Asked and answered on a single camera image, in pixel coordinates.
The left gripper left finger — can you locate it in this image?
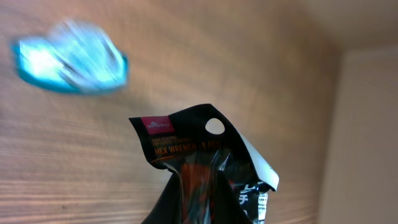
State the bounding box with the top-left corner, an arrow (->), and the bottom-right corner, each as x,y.
142,174 -> 182,224

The blue mouthwash bottle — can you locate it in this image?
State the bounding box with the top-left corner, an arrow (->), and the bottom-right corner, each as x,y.
10,20 -> 129,95

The red black small packet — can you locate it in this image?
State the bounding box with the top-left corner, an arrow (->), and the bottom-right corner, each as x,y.
131,104 -> 279,224

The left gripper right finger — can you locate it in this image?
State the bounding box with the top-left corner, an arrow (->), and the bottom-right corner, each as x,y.
214,171 -> 252,224

